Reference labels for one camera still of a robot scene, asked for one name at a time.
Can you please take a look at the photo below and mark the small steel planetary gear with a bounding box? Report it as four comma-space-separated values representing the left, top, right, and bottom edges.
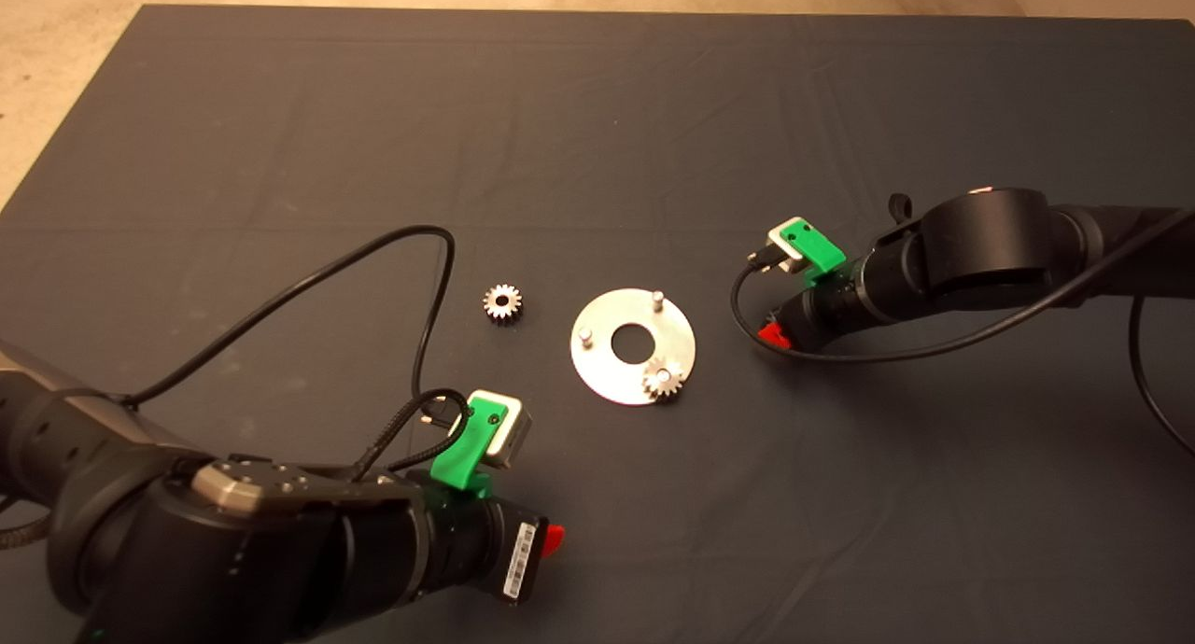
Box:
483, 284, 524, 327
642, 357, 689, 402

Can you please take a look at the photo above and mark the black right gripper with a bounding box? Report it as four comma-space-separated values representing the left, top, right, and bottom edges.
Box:
757, 265, 884, 351

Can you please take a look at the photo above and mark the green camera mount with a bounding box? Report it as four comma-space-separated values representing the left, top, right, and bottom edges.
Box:
779, 216, 849, 282
429, 392, 511, 492

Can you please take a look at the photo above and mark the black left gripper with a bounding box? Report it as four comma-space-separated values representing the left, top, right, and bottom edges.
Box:
429, 494, 568, 607

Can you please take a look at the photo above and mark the long thin black cable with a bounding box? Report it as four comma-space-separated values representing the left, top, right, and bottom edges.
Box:
121, 224, 457, 427
730, 210, 1195, 456

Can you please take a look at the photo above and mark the green right camera mount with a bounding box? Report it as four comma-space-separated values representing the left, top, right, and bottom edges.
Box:
779, 216, 849, 282

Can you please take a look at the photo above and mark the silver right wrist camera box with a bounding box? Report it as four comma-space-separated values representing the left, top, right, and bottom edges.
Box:
746, 218, 809, 274

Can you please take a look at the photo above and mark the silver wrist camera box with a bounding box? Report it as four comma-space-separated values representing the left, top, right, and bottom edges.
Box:
746, 218, 809, 274
453, 389, 534, 470

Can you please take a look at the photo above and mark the round metal carrier plate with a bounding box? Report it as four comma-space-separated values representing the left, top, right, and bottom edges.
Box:
570, 287, 697, 406

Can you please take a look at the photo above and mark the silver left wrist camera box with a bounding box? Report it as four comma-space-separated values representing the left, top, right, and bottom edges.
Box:
453, 389, 534, 470

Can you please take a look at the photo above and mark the green left camera mount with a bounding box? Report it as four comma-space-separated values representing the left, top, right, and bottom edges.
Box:
429, 392, 511, 492

